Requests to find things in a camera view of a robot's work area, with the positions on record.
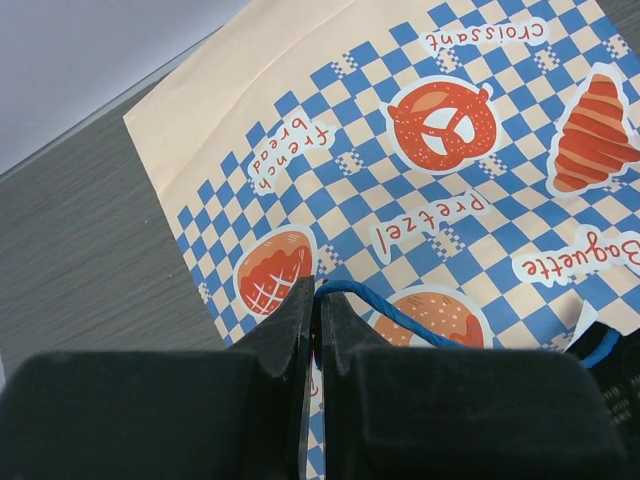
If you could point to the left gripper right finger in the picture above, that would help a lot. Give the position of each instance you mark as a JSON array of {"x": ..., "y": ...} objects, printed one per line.
[{"x": 436, "y": 413}]

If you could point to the checkered paper bakery bag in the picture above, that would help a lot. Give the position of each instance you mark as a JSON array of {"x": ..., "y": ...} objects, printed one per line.
[{"x": 476, "y": 163}]

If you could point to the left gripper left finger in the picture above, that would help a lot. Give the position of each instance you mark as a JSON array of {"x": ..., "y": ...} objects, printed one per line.
[{"x": 237, "y": 413}]

